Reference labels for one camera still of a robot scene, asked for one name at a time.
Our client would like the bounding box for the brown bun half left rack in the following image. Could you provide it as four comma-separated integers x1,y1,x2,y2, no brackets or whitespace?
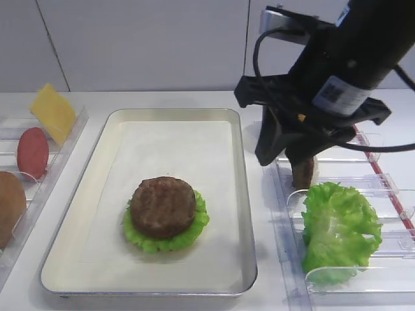
1,171,27,249

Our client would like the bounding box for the cream metal tray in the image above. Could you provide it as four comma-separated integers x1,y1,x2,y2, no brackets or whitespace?
40,108,257,296

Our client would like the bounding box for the yellow cheese slice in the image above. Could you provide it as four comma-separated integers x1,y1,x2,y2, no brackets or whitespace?
30,83,76,147

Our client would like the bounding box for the right clear acrylic rack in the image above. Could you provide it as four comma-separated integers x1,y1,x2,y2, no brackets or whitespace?
269,147,414,310

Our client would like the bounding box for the lettuce leaf in rack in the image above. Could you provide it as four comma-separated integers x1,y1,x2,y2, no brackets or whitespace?
302,182,383,286

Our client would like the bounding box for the lettuce leaf on tray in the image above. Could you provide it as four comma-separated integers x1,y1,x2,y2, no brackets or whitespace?
122,190,210,254

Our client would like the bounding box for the brown meat patty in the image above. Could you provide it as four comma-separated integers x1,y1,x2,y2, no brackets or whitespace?
291,158,314,190
130,176,196,238

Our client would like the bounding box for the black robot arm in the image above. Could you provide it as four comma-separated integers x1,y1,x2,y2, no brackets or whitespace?
234,1,414,166

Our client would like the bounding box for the red tomato slice in rack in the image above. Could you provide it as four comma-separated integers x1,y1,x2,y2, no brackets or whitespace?
17,127,49,179

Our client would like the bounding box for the black cable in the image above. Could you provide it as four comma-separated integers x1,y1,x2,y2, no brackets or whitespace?
251,27,415,154

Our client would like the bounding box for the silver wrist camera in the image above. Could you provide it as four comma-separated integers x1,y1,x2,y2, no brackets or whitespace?
259,6,335,45

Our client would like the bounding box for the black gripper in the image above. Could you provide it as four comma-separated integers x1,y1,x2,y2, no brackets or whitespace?
234,75,391,166

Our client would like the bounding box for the white round slice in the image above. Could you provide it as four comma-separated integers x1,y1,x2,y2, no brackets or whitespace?
312,156,320,183

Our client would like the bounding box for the left clear acrylic rack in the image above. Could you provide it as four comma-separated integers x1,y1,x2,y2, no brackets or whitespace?
1,106,88,286

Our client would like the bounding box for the clear acrylic rack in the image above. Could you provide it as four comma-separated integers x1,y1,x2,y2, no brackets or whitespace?
1,106,88,286
269,147,414,310

